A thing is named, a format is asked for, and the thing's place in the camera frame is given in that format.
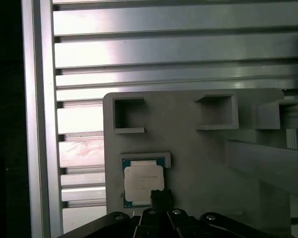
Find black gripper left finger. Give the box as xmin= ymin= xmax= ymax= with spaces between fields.
xmin=62 ymin=189 xmax=164 ymax=238

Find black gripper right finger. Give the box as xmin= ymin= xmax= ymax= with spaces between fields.
xmin=161 ymin=189 xmax=292 ymax=238

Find silver CPU with green edge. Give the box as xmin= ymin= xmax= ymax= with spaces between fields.
xmin=121 ymin=157 xmax=165 ymax=209

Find grey parts rack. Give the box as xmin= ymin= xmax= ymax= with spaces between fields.
xmin=102 ymin=88 xmax=298 ymax=238

